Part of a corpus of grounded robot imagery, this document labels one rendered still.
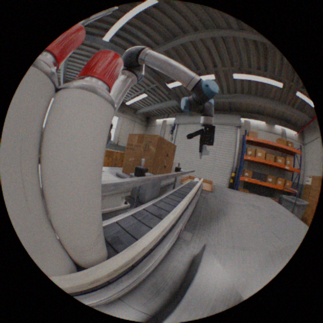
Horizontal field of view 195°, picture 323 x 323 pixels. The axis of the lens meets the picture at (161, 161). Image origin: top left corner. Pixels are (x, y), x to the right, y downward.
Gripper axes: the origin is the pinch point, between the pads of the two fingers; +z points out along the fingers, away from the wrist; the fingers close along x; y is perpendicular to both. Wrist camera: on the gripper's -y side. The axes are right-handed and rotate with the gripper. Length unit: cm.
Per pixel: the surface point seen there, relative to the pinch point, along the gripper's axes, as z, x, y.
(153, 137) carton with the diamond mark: -11.6, -16.9, -23.1
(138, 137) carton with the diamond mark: -11.2, -17.5, -34.4
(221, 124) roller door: -54, 392, 25
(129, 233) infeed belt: -1, -55, 0
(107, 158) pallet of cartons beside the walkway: 73, 73, -284
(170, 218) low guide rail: -3.1, -49.2, 4.3
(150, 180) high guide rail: -6.0, -45.2, -2.7
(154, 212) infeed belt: 1.6, -46.5, -0.8
